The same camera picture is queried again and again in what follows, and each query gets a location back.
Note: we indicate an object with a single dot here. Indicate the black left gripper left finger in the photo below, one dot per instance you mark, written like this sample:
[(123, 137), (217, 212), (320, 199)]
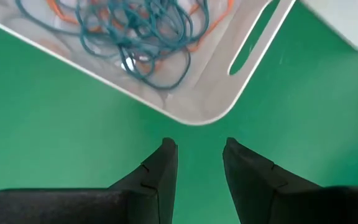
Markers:
[(73, 207)]

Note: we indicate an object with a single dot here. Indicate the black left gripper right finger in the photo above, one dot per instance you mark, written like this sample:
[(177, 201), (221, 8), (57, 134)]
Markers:
[(275, 199)]

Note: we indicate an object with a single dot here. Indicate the clear plastic bin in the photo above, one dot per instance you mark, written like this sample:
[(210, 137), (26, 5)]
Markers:
[(204, 93)]

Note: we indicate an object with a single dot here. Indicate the tangle of mixed rubber bands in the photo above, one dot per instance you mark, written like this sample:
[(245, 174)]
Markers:
[(141, 31)]

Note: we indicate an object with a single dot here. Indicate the green table mat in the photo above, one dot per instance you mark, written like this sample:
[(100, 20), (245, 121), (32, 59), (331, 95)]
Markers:
[(42, 140)]

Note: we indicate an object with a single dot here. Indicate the large white upturned basket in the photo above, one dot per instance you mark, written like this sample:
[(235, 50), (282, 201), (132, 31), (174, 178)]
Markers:
[(346, 21)]

